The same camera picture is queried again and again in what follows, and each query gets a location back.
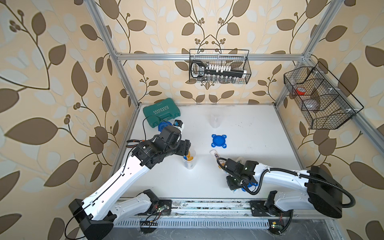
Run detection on clear plastic container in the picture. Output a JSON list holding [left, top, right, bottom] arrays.
[[183, 149, 196, 170], [209, 113, 224, 129]]

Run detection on black wire basket back wall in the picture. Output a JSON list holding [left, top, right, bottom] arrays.
[[189, 49, 252, 85]]

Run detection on black wire basket wall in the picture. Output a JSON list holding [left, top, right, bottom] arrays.
[[284, 62, 364, 130], [189, 49, 252, 85]]

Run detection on green plastic tool case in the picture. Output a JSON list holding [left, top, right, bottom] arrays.
[[143, 98, 181, 128]]

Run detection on orange black side cutters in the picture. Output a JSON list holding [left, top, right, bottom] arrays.
[[126, 140, 142, 148]]

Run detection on white bottle gold cap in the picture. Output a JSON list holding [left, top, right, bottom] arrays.
[[184, 152, 194, 162]]

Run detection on red tape roll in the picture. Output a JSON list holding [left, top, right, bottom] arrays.
[[295, 87, 307, 96]]

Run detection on aluminium frame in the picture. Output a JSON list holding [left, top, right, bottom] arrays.
[[83, 0, 384, 208]]

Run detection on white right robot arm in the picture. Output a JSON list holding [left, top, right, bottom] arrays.
[[217, 158, 356, 219]]

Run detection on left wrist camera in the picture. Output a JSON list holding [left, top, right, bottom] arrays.
[[160, 120, 184, 148]]

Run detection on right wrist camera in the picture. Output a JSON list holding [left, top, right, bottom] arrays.
[[224, 159, 244, 176]]

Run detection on white bottle purple label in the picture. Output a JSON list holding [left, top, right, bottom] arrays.
[[210, 150, 225, 166]]

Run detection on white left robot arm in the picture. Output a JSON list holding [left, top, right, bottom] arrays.
[[69, 139, 191, 240]]

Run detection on black wire basket right wall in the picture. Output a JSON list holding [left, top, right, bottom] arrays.
[[284, 62, 364, 130]]

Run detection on black socket wrench set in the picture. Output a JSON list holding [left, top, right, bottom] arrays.
[[189, 61, 250, 79]]

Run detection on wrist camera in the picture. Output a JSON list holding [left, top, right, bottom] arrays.
[[224, 159, 244, 176], [160, 120, 184, 148]]

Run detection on blue lid front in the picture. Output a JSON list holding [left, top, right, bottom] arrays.
[[247, 183, 258, 192]]

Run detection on blue lid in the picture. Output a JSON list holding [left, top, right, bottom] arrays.
[[247, 183, 258, 192], [158, 121, 172, 133], [211, 134, 227, 149]]

